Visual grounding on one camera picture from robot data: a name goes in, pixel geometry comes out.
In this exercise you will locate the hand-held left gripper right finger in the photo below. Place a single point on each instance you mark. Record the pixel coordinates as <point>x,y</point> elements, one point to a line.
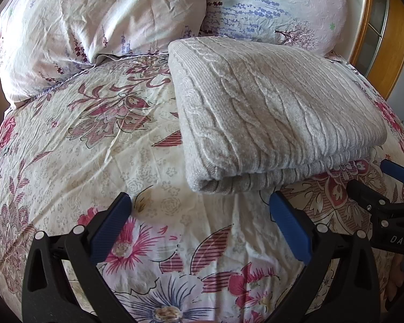
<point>289,223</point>

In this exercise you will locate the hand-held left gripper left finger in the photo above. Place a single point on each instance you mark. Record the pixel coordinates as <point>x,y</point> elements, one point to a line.
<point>111,223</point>

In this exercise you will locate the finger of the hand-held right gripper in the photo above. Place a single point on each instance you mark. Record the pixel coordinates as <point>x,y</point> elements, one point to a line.
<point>395,170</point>
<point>367,193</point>

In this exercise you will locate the floral bed cover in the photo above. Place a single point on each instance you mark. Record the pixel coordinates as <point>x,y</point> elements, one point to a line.
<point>87,148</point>

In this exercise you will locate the wooden cabinet with glass door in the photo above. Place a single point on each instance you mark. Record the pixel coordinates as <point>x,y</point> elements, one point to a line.
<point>392,40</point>

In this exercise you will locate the pale pink floral pillow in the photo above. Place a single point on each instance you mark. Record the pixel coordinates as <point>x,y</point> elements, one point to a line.
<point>97,16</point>

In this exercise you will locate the blue flower print pillow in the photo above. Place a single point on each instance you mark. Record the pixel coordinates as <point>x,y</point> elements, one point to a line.
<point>266,3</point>

